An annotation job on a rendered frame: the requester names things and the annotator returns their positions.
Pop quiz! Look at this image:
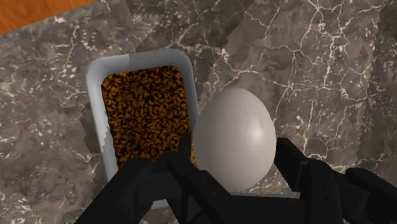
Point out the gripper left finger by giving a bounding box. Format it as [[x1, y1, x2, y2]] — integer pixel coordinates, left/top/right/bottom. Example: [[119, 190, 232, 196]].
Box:
[[75, 132, 233, 224]]

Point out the white egg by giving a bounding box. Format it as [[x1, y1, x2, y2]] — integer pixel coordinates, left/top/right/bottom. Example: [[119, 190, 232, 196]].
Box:
[[192, 87, 277, 193]]

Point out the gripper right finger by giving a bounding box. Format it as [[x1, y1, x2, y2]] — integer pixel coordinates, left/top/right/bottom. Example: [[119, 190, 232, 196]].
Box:
[[274, 137, 397, 224]]

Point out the white tray of brown kibble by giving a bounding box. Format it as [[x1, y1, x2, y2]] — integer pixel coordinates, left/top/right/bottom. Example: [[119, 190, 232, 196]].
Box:
[[85, 48, 201, 209]]

